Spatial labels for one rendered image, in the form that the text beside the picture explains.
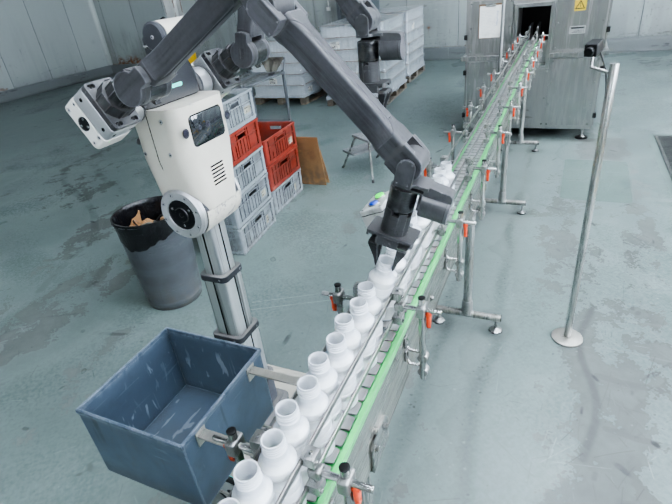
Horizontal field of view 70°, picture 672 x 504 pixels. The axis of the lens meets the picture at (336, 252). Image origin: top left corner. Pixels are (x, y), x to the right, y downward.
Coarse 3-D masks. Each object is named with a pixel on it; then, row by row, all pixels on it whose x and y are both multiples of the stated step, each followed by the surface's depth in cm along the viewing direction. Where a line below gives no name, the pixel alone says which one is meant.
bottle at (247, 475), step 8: (240, 464) 67; (248, 464) 68; (256, 464) 67; (240, 472) 68; (248, 472) 69; (256, 472) 66; (240, 480) 68; (248, 480) 65; (256, 480) 66; (264, 480) 68; (240, 488) 66; (248, 488) 65; (256, 488) 66; (264, 488) 67; (272, 488) 68; (232, 496) 68; (240, 496) 67; (248, 496) 66; (256, 496) 66; (264, 496) 67; (272, 496) 68
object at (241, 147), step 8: (256, 120) 366; (240, 128) 344; (248, 128) 357; (256, 128) 368; (232, 136) 336; (240, 136) 380; (248, 136) 357; (256, 136) 369; (232, 144) 336; (240, 144) 347; (248, 144) 358; (256, 144) 370; (232, 152) 336; (240, 152) 348; (248, 152) 358; (232, 160) 338; (240, 160) 347
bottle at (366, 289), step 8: (360, 288) 104; (368, 288) 105; (360, 296) 103; (368, 296) 102; (368, 304) 103; (376, 304) 103; (376, 312) 103; (376, 328) 105; (376, 336) 106; (376, 344) 107
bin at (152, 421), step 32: (160, 352) 132; (192, 352) 134; (224, 352) 128; (256, 352) 120; (128, 384) 123; (160, 384) 133; (192, 384) 142; (224, 384) 135; (256, 384) 122; (96, 416) 107; (128, 416) 124; (160, 416) 134; (192, 416) 132; (224, 416) 110; (256, 416) 124; (128, 448) 109; (160, 448) 102; (192, 448) 101; (224, 448) 112; (160, 480) 110; (192, 480) 103; (224, 480) 114
